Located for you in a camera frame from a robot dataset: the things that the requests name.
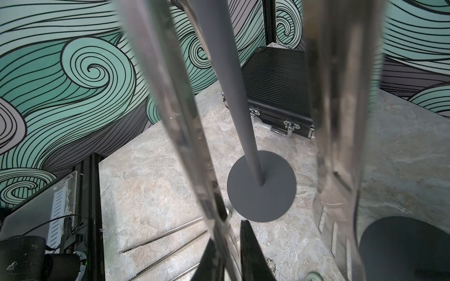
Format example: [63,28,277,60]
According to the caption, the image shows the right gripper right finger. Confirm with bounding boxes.
[240,220,276,281]

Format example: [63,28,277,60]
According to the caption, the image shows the middle grey utensil stand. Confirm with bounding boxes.
[359,217,450,281]

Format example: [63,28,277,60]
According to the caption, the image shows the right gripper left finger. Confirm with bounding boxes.
[191,239,225,281]

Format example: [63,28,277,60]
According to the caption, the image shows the white slotted cable duct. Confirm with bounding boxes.
[46,187,71,249]

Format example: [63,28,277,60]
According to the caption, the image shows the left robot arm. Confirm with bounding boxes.
[1,236,86,281]

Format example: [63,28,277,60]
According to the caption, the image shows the long steel tweezers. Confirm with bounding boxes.
[170,263,200,281]
[118,217,203,254]
[129,230,207,281]

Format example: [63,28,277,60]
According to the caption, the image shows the left grey utensil stand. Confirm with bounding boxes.
[183,1,296,222]

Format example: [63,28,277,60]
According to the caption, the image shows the steel fork-tip tongs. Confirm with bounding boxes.
[115,1,384,281]

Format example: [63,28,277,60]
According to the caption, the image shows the black aluminium case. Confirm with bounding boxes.
[241,46,315,139]

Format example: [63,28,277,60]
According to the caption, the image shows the grey utensil stand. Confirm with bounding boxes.
[183,1,296,222]
[359,217,450,281]

